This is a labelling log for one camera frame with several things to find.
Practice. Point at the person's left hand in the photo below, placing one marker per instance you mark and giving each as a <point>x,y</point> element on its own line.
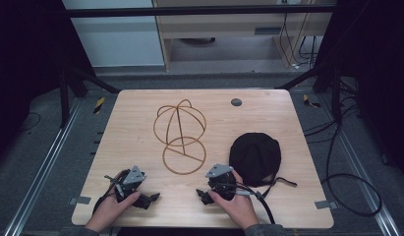
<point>107,211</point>

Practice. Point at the white cabinet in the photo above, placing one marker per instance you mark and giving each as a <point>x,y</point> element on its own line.
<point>117,39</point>

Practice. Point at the black cap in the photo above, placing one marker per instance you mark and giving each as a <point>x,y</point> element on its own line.
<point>255,157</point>

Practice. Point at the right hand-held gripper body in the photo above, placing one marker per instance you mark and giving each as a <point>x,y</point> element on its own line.
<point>222,183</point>

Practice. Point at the person's right hand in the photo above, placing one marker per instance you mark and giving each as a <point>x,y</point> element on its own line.
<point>237,209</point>

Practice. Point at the aluminium floor rail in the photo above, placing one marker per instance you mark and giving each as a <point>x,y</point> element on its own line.
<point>360,170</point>
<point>42,170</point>

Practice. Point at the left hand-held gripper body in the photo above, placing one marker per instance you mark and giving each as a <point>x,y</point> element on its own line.
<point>132,178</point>

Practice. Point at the dark curtain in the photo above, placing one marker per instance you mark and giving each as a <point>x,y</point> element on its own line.
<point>26,65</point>
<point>376,65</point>

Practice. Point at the yellow black floor tape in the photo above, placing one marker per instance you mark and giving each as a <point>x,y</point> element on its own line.
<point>99,105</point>
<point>309,101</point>

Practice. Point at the light wooden desk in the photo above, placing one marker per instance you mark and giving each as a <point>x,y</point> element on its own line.
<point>222,28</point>

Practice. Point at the grey metal table bracket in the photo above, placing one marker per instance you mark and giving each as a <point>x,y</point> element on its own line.
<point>325,205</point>
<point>80,200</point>

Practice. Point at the black horizontal bar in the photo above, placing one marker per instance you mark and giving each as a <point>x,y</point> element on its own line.
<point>196,11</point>

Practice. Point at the black metal stand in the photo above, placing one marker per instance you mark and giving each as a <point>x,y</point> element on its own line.
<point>64,98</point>
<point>336,95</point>

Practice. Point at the grey table grommet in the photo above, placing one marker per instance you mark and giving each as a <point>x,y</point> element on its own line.
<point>236,102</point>

